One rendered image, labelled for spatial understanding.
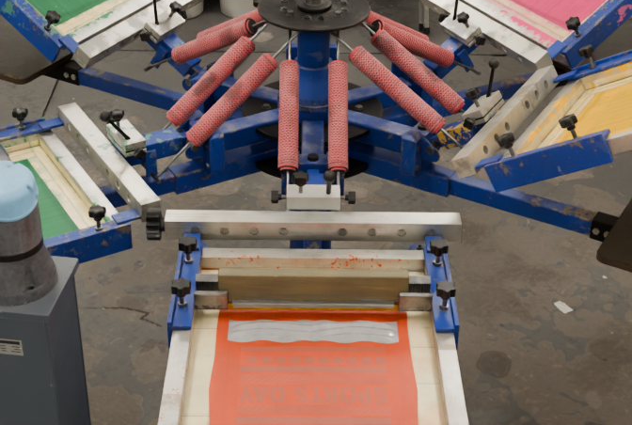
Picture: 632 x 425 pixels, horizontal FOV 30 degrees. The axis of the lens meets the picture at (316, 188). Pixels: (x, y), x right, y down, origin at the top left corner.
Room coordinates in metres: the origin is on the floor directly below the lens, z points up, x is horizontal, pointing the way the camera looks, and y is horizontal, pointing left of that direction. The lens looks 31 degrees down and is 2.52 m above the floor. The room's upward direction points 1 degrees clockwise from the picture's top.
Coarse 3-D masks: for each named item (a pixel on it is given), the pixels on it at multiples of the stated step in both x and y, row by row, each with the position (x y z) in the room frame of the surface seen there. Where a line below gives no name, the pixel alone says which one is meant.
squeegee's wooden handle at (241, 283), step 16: (224, 272) 2.04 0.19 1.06; (240, 272) 2.04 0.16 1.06; (256, 272) 2.04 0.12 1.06; (272, 272) 2.04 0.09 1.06; (288, 272) 2.04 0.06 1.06; (304, 272) 2.05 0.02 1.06; (320, 272) 2.05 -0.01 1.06; (336, 272) 2.05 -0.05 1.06; (352, 272) 2.05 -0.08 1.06; (368, 272) 2.05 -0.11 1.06; (384, 272) 2.05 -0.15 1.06; (400, 272) 2.05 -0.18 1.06; (224, 288) 2.03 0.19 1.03; (240, 288) 2.03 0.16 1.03; (256, 288) 2.03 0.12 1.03; (272, 288) 2.03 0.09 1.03; (288, 288) 2.03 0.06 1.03; (304, 288) 2.03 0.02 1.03; (320, 288) 2.03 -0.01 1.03; (336, 288) 2.03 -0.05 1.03; (352, 288) 2.03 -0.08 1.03; (368, 288) 2.03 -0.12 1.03; (384, 288) 2.03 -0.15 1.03; (400, 288) 2.04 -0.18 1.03
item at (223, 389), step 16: (224, 320) 2.01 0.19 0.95; (240, 320) 2.01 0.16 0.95; (256, 320) 2.01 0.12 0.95; (272, 320) 2.01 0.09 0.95; (288, 320) 2.01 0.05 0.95; (224, 336) 1.96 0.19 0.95; (224, 352) 1.90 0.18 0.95; (240, 352) 1.90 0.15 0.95; (224, 368) 1.85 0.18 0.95; (224, 384) 1.80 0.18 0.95; (224, 400) 1.76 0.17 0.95; (224, 416) 1.71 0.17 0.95
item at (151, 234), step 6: (150, 210) 2.30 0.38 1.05; (156, 210) 2.30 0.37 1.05; (150, 216) 2.27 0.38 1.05; (156, 216) 2.27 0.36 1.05; (162, 216) 2.32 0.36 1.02; (150, 222) 2.27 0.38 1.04; (156, 222) 2.27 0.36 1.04; (162, 222) 2.28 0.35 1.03; (150, 228) 2.26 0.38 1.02; (156, 228) 2.26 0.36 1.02; (162, 228) 2.27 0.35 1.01; (150, 234) 2.26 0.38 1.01; (156, 234) 2.26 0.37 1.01; (156, 240) 2.27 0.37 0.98
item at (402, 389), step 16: (336, 320) 2.02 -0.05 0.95; (352, 320) 2.02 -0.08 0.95; (368, 320) 2.02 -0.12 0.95; (384, 320) 2.02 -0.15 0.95; (400, 320) 2.02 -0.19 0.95; (400, 336) 1.97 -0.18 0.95; (400, 352) 1.91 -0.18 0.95; (400, 368) 1.86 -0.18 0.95; (400, 384) 1.81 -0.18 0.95; (416, 384) 1.81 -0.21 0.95; (400, 400) 1.77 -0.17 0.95; (416, 400) 1.77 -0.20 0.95; (400, 416) 1.72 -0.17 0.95; (416, 416) 1.72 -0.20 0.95
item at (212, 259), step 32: (224, 256) 2.20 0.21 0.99; (256, 256) 2.20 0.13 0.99; (288, 256) 2.20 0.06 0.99; (320, 256) 2.21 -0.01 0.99; (352, 256) 2.21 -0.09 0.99; (384, 256) 2.21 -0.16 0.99; (416, 256) 2.21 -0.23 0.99; (448, 352) 1.87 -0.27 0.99; (448, 384) 1.78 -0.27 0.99; (160, 416) 1.67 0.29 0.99; (448, 416) 1.68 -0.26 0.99
